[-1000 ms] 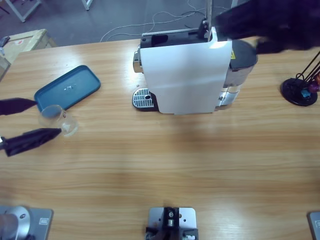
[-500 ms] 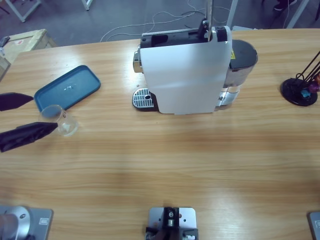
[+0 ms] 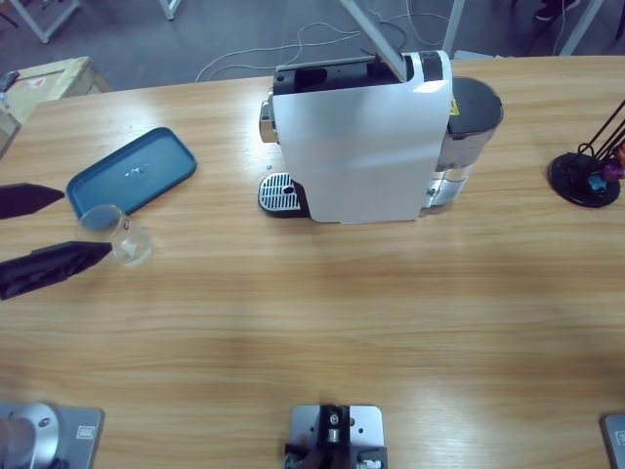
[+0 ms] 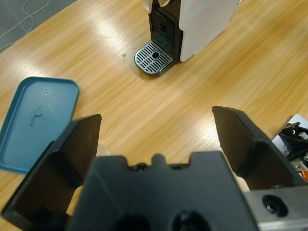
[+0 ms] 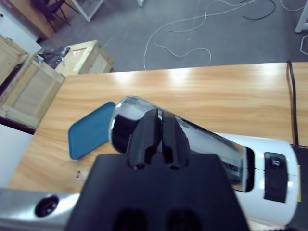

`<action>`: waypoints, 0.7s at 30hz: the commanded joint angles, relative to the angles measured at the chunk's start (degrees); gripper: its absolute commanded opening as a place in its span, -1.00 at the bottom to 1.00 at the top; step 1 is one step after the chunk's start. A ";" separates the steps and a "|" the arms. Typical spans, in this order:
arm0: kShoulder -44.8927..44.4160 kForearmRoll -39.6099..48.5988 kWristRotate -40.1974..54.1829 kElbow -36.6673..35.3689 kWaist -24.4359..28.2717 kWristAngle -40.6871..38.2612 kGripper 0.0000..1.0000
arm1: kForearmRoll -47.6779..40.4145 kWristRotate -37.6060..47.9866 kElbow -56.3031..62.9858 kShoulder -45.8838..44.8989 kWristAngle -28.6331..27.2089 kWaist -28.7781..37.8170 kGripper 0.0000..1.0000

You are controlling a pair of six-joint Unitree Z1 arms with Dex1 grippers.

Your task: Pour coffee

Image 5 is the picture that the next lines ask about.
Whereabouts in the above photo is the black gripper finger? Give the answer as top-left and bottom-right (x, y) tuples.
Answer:
(161, 109), (193, 171)
(126, 108), (160, 171)

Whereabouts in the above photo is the white capsule coffee machine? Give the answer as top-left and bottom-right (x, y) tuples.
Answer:
(211, 132), (301, 228)

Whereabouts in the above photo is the blue plastic tray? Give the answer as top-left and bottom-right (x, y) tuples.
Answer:
(67, 101), (116, 160)

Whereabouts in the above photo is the wooden crate with red label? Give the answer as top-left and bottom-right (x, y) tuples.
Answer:
(54, 40), (114, 74)

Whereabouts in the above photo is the large plywood crate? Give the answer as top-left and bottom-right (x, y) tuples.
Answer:
(0, 33), (67, 129)

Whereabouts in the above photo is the black plastic bag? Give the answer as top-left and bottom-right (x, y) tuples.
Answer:
(36, 46), (71, 67)

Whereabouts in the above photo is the black-lidded clear water tank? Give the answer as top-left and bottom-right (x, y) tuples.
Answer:
(287, 144), (308, 231)

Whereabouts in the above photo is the black office chair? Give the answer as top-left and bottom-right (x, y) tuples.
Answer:
(30, 0), (80, 33)

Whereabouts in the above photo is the brown wooden cabinet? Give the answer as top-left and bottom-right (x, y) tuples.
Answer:
(0, 0), (56, 40)

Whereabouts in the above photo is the white floor cable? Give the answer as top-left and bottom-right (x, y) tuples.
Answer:
(143, 0), (308, 70)

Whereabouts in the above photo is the black power cord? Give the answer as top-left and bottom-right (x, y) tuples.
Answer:
(287, 62), (300, 146)

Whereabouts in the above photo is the white metal table frame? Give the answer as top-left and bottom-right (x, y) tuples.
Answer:
(72, 0), (105, 22)

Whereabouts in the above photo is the black floor cable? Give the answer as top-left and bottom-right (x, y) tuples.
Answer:
(243, 0), (276, 20)

